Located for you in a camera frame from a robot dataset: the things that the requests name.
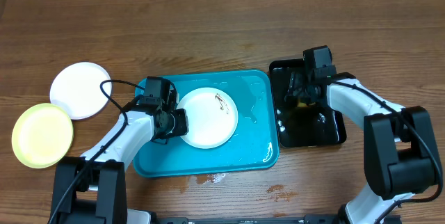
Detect orange green sponge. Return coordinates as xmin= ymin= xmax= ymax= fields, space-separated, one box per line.
xmin=297 ymin=101 xmax=316 ymax=108

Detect white plate with sauce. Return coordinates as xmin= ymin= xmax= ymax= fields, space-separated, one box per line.
xmin=178 ymin=87 xmax=238 ymax=149

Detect pink white plate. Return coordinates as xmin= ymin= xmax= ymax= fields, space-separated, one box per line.
xmin=49 ymin=62 xmax=110 ymax=120

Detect yellow plate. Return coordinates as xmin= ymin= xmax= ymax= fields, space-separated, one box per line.
xmin=11 ymin=103 xmax=74 ymax=169

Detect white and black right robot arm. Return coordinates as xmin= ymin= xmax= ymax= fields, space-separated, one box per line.
xmin=285 ymin=72 xmax=444 ymax=223

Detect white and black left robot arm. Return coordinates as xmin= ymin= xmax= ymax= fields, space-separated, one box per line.
xmin=49 ymin=109 xmax=188 ymax=223

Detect black plastic tray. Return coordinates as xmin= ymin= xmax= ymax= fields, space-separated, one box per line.
xmin=269 ymin=59 xmax=347 ymax=147

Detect teal plastic tray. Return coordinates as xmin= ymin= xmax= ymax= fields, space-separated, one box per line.
xmin=133 ymin=70 xmax=280 ymax=177

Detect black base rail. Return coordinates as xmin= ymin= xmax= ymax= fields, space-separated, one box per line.
xmin=152 ymin=214 xmax=340 ymax=224

